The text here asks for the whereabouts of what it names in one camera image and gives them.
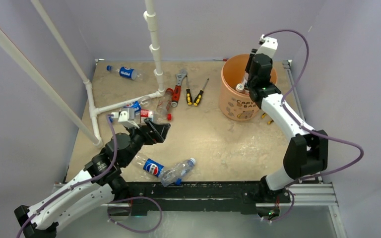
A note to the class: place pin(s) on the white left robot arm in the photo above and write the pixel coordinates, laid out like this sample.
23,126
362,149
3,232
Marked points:
100,182

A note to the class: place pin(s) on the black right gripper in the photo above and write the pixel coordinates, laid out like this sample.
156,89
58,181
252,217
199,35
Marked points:
249,64

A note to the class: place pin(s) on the yellow handled pliers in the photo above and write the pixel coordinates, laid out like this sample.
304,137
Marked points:
269,120

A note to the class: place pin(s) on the Pepsi bottle front edge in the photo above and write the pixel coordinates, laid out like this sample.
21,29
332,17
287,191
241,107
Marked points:
149,166

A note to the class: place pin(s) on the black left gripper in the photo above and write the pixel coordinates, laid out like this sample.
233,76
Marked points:
159,130

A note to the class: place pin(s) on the red handled adjustable wrench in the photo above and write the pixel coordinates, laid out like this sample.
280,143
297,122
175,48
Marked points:
177,90

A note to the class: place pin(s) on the Pepsi bottle far corner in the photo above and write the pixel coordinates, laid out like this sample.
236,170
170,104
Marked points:
125,72

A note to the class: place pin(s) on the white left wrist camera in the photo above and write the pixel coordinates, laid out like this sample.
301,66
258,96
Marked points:
126,117

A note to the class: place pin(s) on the white PVC pipe frame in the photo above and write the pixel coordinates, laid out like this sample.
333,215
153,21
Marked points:
25,64

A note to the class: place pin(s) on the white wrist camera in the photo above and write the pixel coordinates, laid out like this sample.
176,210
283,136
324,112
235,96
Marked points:
268,46
126,117

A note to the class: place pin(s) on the yellow black screwdriver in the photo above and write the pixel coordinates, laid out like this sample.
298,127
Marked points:
188,93
198,98

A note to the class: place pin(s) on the gold red label bottle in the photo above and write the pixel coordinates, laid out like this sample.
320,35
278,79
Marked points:
240,87

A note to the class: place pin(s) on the yellow black screwdriver left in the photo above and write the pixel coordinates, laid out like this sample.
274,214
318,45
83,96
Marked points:
188,93

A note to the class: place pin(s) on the Pepsi bottle by pipe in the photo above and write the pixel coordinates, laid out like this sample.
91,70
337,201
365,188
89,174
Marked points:
141,103

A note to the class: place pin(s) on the orange plastic bin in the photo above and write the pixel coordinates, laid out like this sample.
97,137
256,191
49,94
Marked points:
235,105

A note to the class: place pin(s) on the clear bottle red open cap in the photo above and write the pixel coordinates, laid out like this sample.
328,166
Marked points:
165,102

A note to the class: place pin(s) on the clear bottle blue white cap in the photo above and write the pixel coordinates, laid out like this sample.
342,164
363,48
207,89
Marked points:
179,170

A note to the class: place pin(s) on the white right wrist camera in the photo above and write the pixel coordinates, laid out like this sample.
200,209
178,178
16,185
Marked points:
268,46

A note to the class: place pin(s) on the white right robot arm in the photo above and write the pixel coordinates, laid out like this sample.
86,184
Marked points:
307,151

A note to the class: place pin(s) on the black aluminium base frame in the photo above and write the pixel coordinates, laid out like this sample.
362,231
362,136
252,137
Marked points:
214,196

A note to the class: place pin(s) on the yellow black screwdriver right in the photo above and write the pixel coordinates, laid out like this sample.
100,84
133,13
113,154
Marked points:
198,98

